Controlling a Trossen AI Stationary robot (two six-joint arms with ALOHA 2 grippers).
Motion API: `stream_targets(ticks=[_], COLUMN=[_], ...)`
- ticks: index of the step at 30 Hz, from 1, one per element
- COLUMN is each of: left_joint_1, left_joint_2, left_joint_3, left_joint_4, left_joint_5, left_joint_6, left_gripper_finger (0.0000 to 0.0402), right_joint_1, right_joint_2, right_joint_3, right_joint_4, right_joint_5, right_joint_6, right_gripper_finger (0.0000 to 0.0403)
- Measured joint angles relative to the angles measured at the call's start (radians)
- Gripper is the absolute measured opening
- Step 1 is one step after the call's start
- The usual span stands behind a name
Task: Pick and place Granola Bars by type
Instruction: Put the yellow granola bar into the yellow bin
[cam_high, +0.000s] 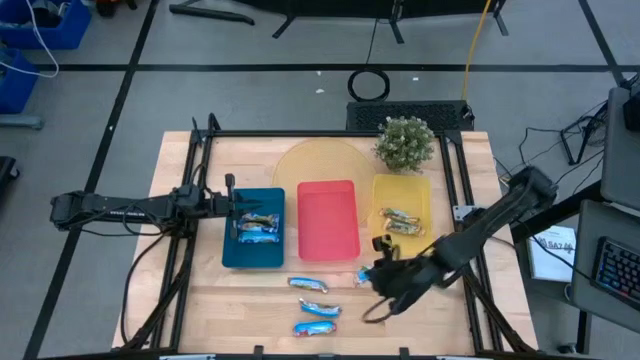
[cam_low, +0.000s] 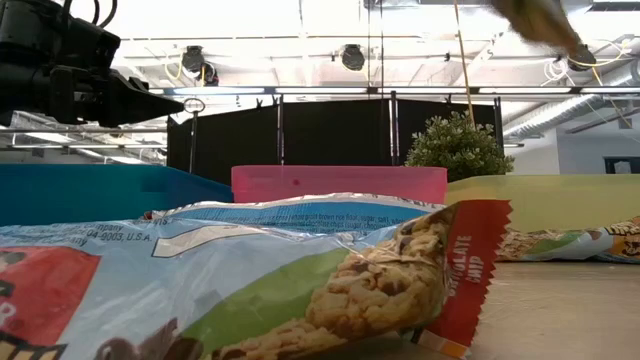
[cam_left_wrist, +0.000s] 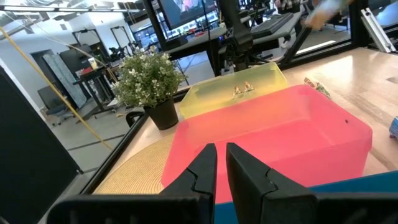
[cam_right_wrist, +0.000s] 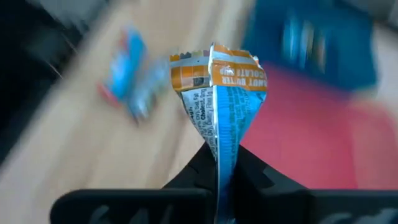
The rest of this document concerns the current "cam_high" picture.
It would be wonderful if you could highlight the backlit black keyboard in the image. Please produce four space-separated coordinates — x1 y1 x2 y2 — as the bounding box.
593 236 640 312

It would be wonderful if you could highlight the chocolate chip granola bar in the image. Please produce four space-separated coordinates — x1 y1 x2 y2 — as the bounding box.
292 320 338 338
287 277 330 295
297 298 344 319
354 265 374 290

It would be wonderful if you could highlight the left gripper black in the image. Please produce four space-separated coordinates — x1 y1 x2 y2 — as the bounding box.
202 172 264 241

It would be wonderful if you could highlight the white cable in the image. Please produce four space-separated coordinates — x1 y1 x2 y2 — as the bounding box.
0 0 61 80

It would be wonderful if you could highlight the yellow plastic tray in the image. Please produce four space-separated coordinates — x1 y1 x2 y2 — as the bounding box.
367 173 434 259

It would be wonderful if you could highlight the small blue storage bin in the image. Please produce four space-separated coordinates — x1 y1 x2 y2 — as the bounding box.
0 48 40 115

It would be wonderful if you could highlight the red plastic tray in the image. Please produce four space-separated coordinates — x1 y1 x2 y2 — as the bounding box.
296 179 361 263

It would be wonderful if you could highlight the blue plastic tray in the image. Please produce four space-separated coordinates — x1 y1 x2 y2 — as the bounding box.
221 187 286 269

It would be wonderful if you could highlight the tangle of black cables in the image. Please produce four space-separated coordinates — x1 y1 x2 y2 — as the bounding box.
517 97 610 167

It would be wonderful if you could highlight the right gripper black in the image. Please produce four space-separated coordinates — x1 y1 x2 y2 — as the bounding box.
370 233 446 317

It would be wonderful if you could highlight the coiled black cable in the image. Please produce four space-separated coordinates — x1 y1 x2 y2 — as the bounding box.
347 17 392 103

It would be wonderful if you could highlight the black bar on floor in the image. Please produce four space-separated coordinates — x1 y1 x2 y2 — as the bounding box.
168 3 257 27

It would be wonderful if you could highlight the grey desk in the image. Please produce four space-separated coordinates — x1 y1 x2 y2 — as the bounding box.
564 198 640 335

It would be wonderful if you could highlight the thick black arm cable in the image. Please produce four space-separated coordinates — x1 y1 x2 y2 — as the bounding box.
119 232 169 346

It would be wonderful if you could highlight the round yellow placemat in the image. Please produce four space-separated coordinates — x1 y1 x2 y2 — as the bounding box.
272 138 381 227

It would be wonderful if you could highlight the yellow cable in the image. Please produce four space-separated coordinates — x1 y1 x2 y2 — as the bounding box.
460 0 494 102

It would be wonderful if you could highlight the grey side table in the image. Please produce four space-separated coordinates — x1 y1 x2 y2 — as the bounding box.
599 87 640 212

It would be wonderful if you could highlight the white paper booklet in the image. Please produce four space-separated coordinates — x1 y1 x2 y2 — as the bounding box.
526 224 578 284

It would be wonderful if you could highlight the green wrapper granola bar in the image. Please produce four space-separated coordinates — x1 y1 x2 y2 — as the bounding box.
379 207 421 225
383 219 426 238

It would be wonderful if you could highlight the grey metal bar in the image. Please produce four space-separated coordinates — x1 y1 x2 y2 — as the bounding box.
0 114 44 131

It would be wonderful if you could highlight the small green potted plant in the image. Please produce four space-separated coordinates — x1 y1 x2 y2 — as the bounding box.
372 115 437 174

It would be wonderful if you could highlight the black floor object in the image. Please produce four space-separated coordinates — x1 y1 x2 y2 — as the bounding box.
0 155 21 194

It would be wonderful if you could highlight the large blue storage bin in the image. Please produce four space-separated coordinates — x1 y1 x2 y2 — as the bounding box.
0 0 93 51

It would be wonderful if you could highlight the dark blue granola bar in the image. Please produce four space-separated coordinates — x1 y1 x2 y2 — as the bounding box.
238 221 280 235
239 212 281 227

